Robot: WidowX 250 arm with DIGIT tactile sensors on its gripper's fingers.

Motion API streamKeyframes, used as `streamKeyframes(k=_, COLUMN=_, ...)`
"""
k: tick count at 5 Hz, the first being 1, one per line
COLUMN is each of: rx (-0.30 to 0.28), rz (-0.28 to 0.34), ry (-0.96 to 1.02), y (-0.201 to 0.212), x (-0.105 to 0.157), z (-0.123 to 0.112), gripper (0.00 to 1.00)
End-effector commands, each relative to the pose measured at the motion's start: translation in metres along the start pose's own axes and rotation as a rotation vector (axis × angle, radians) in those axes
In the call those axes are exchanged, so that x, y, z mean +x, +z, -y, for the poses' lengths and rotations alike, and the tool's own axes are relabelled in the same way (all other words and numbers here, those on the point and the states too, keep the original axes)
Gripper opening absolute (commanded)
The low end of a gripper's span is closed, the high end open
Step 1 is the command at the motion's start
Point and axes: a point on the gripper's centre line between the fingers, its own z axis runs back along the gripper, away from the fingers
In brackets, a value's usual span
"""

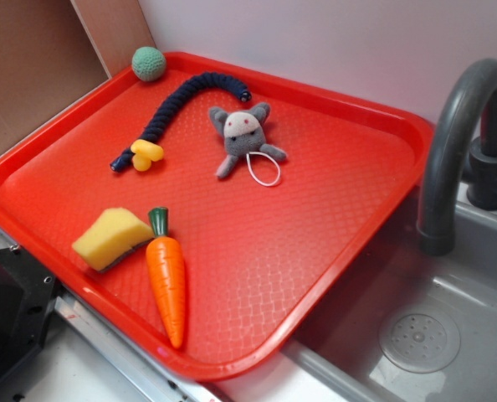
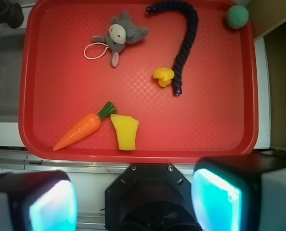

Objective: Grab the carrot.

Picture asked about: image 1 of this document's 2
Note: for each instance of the grey toy sink basin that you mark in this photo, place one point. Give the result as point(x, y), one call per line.
point(400, 325)

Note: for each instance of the green knitted ball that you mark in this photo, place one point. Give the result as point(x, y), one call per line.
point(148, 64)

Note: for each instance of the red plastic tray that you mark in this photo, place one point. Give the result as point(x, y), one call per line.
point(260, 247)

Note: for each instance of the yellow sponge wedge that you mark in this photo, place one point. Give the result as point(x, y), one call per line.
point(116, 233)

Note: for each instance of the grey plush mouse toy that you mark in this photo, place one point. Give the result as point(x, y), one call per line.
point(243, 137)

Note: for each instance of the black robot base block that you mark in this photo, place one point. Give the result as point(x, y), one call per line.
point(27, 296)

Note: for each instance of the grey toy faucet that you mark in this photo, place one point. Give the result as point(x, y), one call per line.
point(464, 150)

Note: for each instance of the brown cardboard panel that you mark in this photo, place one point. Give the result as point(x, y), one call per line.
point(54, 52)

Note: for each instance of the orange plastic toy carrot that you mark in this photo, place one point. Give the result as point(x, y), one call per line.
point(166, 269)

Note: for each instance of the yellow plastic toy piece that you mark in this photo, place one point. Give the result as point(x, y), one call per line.
point(145, 153)

